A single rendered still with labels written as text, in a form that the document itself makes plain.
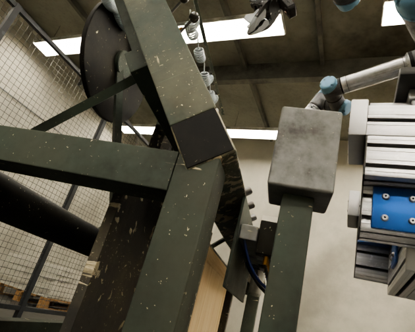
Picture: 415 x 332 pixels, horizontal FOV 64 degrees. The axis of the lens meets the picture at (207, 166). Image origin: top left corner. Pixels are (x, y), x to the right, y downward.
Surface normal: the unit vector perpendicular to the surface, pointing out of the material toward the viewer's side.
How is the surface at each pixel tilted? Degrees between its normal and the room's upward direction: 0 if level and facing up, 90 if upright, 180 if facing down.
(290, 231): 90
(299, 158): 90
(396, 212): 90
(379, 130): 90
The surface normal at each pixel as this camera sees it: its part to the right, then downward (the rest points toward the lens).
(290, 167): -0.18, -0.43
